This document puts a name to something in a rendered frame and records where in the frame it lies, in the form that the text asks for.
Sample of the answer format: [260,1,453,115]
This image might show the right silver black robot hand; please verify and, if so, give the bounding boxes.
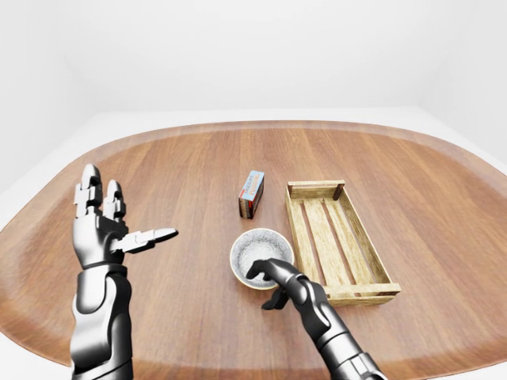
[246,257,330,334]

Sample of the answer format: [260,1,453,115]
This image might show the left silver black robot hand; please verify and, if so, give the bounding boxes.
[71,163,180,270]

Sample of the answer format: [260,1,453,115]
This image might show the black speckled bowl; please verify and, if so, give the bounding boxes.
[230,228,295,291]

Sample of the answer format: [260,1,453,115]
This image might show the wooden slat tray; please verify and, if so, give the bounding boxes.
[285,180,402,308]

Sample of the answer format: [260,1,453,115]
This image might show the blue pudding box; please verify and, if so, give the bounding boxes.
[238,170,266,219]

